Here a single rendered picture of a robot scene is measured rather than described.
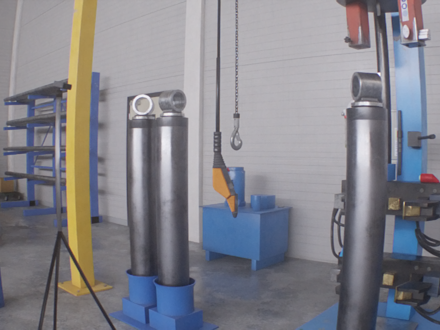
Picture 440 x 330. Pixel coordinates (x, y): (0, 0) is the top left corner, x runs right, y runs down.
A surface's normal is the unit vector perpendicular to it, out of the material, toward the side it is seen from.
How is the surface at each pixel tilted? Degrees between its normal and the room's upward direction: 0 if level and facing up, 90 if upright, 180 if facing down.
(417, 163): 90
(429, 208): 90
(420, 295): 90
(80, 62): 90
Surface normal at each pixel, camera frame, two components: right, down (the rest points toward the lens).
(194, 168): -0.64, 0.02
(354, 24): -0.79, 0.01
